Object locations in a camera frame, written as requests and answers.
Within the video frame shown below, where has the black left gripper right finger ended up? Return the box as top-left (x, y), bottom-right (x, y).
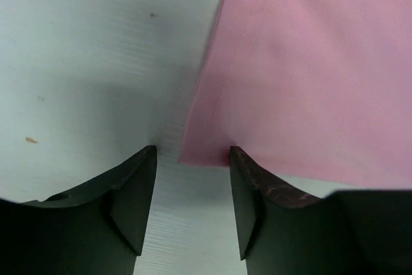
top-left (229, 147), bottom-right (411, 274)

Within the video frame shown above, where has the pink t-shirt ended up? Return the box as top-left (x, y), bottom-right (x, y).
top-left (180, 0), bottom-right (411, 188)

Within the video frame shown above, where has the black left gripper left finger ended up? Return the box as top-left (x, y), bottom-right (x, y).
top-left (1, 146), bottom-right (157, 274)

